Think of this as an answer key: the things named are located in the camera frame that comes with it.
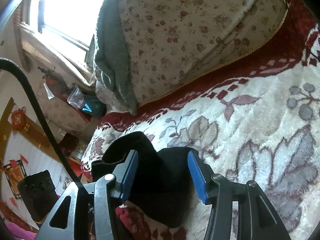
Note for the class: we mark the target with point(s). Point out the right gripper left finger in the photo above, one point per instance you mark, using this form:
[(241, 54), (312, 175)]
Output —
[(69, 218)]

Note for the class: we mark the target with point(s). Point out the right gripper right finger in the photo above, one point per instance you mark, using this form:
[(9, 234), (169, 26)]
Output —
[(257, 218)]

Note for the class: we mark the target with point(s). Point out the black knit pants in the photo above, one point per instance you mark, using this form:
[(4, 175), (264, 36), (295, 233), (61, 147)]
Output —
[(162, 180)]

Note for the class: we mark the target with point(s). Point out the pink sleeve forearm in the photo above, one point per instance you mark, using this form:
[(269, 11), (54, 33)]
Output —
[(20, 233)]

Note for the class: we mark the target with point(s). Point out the black speaker box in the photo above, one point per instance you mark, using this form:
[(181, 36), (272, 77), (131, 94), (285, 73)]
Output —
[(38, 194)]

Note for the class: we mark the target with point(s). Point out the red white floral blanket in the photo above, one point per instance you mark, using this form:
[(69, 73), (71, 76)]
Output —
[(254, 119)]

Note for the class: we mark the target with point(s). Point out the teal bag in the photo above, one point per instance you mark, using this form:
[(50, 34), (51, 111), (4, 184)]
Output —
[(95, 109)]

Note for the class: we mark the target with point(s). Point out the clear plastic bag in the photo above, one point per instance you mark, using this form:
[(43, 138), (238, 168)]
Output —
[(76, 98)]

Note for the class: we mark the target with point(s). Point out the beige curtain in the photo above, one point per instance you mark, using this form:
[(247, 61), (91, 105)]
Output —
[(37, 48)]

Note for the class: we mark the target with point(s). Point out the grey fleece blanket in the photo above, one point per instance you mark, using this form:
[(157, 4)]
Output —
[(112, 59)]

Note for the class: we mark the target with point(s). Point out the beige floral quilt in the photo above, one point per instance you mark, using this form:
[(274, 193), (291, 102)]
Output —
[(173, 42)]

